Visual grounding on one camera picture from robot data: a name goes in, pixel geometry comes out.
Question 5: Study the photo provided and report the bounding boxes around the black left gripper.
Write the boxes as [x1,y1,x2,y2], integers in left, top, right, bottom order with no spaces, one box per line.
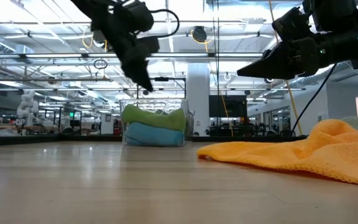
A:
[99,12,160,91]

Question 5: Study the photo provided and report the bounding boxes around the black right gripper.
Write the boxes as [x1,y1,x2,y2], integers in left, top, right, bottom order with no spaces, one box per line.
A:
[237,32,334,80]

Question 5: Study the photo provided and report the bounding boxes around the bright green microfiber towel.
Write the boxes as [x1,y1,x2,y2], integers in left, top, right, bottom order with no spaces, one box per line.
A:
[121,104,186,132]

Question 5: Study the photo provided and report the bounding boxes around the blue microfiber towel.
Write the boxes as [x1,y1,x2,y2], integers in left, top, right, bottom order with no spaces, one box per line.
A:
[122,121,185,147]

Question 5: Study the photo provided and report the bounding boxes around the clear plastic bin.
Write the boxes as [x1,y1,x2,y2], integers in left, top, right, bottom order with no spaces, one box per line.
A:
[119,98,195,147]

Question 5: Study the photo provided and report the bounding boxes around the orange microfiber towel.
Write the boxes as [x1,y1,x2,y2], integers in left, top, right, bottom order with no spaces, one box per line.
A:
[196,119,358,185]

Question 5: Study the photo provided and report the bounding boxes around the black monitor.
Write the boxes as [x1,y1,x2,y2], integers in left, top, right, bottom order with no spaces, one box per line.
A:
[209,95,248,118]

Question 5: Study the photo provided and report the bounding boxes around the white pillar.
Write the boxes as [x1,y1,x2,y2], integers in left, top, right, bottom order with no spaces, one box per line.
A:
[186,62,211,136]

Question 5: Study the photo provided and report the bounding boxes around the yellow cable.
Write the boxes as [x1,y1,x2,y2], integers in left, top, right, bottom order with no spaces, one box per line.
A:
[267,0,304,136]

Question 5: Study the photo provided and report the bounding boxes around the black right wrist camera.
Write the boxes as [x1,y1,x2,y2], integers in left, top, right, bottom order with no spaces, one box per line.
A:
[272,6,312,40]

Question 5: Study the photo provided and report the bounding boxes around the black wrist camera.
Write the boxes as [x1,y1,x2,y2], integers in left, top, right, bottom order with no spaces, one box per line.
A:
[272,6,312,40]
[124,1,155,32]

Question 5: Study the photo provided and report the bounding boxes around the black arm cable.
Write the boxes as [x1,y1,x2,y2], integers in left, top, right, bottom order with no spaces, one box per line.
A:
[290,63,338,136]

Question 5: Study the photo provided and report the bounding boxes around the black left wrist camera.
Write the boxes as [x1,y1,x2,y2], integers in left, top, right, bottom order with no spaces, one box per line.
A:
[124,1,155,32]

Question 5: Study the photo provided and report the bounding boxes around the black hanging cable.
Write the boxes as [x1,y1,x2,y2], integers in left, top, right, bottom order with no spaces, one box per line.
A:
[211,0,221,128]

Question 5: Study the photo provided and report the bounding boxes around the black aluminium table frame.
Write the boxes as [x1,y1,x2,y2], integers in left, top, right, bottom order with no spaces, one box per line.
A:
[0,134,307,147]

